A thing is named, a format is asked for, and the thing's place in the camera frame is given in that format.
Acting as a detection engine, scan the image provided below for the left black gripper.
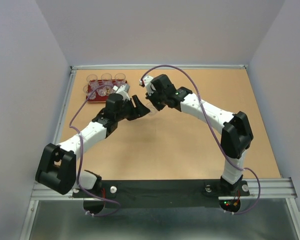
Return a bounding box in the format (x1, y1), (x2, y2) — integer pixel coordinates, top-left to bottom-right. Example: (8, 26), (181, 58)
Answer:
(115, 95), (150, 122)

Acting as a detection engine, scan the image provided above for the cluster back clear glass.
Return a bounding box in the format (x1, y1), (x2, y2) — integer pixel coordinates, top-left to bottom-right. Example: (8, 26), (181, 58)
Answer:
(146, 102), (158, 116)

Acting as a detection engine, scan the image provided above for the cluster clear glass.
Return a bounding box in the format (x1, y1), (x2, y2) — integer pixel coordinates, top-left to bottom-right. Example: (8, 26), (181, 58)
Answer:
(146, 102), (158, 116)
(96, 86), (108, 97)
(109, 88), (116, 94)

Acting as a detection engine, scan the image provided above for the cluster front clear glass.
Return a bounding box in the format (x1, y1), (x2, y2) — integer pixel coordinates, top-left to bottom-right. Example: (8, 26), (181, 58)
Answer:
(96, 86), (108, 97)

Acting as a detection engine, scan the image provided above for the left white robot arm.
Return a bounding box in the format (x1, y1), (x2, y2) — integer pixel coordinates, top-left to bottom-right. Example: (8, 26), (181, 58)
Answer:
(35, 93), (151, 195)

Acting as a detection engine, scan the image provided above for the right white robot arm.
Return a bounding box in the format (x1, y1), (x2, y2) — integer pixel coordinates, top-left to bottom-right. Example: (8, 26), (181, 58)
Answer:
(140, 74), (254, 195)

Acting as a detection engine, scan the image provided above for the red lacquer tray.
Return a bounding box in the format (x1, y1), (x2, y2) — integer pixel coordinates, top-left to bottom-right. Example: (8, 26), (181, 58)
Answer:
(86, 79), (116, 103)

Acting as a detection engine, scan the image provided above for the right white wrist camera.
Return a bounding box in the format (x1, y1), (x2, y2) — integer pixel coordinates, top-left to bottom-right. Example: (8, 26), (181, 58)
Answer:
(139, 75), (154, 96)

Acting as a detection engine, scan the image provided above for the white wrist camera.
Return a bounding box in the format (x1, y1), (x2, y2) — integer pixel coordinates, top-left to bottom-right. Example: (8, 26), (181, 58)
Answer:
(112, 83), (130, 100)
(139, 75), (154, 96)

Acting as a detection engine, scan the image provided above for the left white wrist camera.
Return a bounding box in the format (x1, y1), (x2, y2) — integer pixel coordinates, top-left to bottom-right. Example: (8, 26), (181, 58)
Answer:
(112, 83), (130, 100)

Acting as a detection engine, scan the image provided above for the aluminium frame rail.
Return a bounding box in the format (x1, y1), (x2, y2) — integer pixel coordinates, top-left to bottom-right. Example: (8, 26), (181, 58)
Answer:
(70, 64), (248, 71)

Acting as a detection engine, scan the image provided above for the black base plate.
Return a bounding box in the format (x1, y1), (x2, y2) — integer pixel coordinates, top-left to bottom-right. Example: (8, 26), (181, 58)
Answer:
(72, 179), (251, 210)

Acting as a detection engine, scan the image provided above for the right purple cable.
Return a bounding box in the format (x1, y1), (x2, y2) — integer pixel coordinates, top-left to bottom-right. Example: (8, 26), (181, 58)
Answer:
(141, 64), (261, 216)

